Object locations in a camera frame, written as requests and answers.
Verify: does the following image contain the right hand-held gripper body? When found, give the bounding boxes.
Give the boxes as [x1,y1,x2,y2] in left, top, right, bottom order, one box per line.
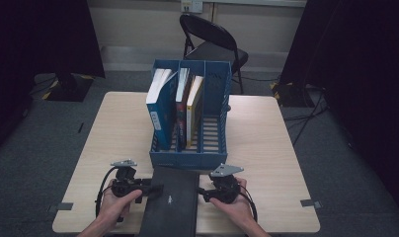
[203,163,245,204]

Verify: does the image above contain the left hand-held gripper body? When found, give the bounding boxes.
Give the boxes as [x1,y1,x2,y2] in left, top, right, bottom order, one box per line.
[110,159,155,199]

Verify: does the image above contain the black book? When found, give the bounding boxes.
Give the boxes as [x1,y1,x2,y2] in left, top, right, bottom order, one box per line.
[134,165,200,237]

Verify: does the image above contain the thick blue book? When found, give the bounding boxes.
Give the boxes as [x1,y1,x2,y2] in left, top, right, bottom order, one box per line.
[145,67,179,151]

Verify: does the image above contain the red illustrated book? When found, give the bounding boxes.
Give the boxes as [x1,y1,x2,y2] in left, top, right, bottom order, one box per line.
[175,67,192,151]

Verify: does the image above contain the yellow book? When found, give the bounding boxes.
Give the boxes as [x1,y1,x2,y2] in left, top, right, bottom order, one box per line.
[186,74,205,149]

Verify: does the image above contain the blue plastic file rack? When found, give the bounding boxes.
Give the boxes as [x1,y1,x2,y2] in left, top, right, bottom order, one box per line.
[149,58,233,171]

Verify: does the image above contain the person's right hand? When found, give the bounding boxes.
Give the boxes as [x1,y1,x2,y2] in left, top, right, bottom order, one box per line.
[209,177,255,228]

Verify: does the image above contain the person's left hand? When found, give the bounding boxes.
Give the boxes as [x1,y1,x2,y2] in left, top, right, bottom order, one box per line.
[97,179,143,225]

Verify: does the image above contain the grey tape patch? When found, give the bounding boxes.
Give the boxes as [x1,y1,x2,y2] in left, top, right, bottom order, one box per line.
[47,201,74,213]
[299,198,323,210]

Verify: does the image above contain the black stand base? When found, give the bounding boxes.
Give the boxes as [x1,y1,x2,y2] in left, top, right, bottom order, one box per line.
[270,80,320,108]
[40,72,96,103]

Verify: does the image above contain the black folding chair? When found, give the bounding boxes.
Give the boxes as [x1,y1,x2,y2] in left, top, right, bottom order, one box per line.
[179,13,250,95]

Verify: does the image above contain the dark curtain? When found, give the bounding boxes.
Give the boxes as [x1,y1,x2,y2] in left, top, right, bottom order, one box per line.
[0,0,107,156]
[279,0,399,215]

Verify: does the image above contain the left hand-held gripper cable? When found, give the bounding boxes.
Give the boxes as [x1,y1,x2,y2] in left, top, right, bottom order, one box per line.
[95,166,120,218]

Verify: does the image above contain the hand-held gripper cable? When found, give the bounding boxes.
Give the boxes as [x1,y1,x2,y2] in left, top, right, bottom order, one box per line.
[238,184,259,223]
[95,166,120,218]

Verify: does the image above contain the right hand-held gripper cable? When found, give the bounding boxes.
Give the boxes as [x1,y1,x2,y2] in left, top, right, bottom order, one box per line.
[238,184,259,223]

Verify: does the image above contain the black floor cable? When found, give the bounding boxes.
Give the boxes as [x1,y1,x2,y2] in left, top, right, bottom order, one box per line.
[282,88,330,146]

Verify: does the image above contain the white wall socket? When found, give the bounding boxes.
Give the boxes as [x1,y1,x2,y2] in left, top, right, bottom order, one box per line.
[181,0,203,14]

